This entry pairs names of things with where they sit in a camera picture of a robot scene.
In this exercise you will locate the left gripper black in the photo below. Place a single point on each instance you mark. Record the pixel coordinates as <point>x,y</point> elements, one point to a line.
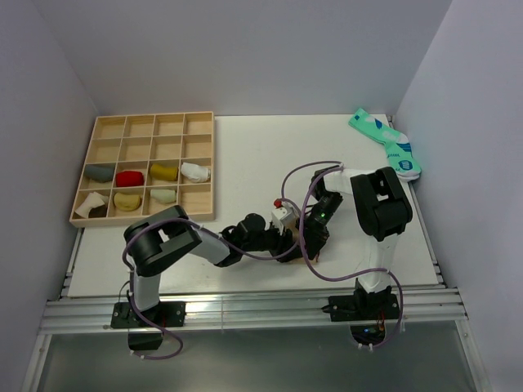
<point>283,242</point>

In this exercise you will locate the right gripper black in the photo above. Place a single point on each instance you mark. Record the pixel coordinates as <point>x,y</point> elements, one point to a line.
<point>315,238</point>

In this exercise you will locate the tan maroon striped sock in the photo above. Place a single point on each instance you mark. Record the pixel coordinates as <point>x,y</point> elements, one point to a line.
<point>298,245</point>

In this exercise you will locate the pale green ankle sock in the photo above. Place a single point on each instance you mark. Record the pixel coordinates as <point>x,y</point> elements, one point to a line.
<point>164,196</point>

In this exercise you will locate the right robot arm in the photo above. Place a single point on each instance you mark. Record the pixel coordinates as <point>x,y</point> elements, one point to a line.
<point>382,210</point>

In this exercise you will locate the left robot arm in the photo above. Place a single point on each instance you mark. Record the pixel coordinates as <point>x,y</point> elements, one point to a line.
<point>159,241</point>

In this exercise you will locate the teal patterned sock pair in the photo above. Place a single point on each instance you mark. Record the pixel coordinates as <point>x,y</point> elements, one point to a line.
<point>396,144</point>

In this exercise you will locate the mustard yellow rolled sock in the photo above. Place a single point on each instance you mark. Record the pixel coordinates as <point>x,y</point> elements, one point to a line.
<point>165,173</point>

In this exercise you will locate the wooden compartment tray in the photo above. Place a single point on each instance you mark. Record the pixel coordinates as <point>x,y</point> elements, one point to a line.
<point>133,143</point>

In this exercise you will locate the red rolled sock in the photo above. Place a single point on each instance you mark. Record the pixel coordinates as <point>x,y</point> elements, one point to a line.
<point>129,179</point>

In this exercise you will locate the white and brown rolled sock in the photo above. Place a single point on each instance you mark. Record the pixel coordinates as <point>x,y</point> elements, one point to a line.
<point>92,201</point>

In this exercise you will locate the grey rolled sock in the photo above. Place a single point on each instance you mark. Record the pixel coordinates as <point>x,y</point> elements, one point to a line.
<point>99,173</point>

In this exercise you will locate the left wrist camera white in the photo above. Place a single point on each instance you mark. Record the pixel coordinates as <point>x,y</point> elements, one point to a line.
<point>284,215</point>

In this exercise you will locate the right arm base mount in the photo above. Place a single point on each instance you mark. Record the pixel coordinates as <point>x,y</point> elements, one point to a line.
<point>370,310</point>

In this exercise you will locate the aluminium frame rail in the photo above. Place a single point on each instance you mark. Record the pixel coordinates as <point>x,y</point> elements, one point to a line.
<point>236,310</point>

